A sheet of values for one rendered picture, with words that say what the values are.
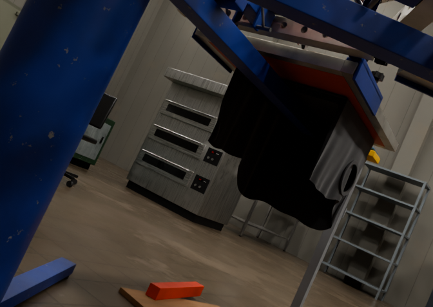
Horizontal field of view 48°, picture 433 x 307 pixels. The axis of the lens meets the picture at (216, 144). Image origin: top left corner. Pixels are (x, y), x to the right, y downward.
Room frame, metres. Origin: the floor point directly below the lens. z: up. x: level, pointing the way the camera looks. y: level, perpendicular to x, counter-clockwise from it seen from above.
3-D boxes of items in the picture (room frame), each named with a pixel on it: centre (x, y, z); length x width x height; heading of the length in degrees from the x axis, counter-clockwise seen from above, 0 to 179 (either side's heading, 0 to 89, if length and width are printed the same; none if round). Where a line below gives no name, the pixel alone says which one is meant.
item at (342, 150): (1.77, -0.41, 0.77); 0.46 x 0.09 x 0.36; 147
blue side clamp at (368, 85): (1.47, -0.33, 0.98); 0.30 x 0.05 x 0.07; 147
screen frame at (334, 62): (1.82, -0.23, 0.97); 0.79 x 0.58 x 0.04; 147
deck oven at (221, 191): (6.77, 0.22, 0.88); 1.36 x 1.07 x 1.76; 57
